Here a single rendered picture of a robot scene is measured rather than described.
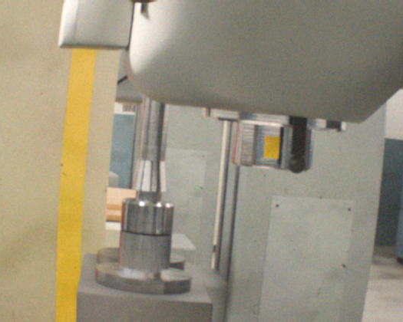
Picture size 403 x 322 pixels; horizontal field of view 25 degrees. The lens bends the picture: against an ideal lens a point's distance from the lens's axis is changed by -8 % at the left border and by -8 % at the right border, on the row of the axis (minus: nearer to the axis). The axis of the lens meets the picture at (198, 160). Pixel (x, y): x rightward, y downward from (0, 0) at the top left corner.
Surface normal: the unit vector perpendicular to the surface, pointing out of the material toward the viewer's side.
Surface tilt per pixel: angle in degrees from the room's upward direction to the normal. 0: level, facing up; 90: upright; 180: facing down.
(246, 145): 90
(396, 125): 90
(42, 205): 90
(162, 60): 128
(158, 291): 90
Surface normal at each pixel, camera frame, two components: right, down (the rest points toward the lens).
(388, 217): 0.19, 0.07
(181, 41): -0.45, 0.49
